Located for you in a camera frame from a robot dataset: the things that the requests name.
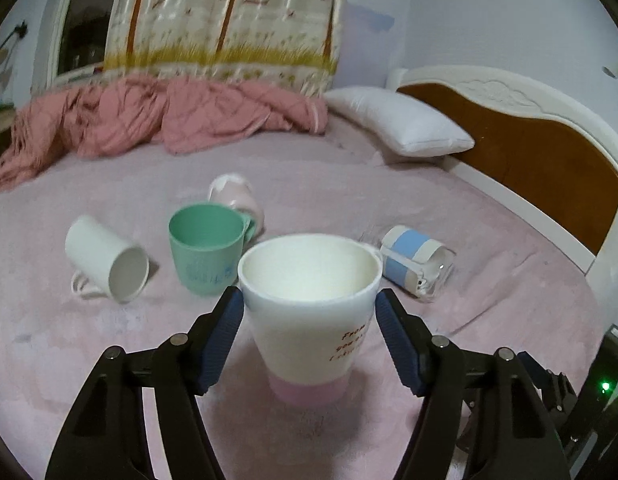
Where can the white and brown headboard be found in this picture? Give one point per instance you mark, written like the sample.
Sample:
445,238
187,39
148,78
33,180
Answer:
539,150

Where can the white framed window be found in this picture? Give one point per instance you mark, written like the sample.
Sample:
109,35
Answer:
84,25

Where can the white cup with pink base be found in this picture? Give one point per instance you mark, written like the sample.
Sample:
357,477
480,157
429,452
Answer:
309,330

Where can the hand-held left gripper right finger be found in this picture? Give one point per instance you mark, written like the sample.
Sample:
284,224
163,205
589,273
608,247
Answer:
396,335

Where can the white pillow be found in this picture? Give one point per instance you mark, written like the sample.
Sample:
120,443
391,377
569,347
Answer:
409,125

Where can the green cup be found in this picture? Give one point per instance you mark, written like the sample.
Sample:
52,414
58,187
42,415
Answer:
199,260

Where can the plain white mug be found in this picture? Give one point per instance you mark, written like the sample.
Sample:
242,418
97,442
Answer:
94,250

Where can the clear cup with blue band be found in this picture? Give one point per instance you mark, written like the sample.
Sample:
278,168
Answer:
409,247

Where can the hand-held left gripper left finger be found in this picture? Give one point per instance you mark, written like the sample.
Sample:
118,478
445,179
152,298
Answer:
224,330

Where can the pink bed sheet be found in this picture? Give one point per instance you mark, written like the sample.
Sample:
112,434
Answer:
489,200

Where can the pink quilt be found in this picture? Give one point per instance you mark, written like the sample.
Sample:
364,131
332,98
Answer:
114,120

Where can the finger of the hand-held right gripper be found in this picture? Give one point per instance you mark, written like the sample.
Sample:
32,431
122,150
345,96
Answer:
551,390

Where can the pale pink cup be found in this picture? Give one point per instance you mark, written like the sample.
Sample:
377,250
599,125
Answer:
234,192

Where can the printed curtain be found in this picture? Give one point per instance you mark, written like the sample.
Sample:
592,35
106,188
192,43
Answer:
229,20

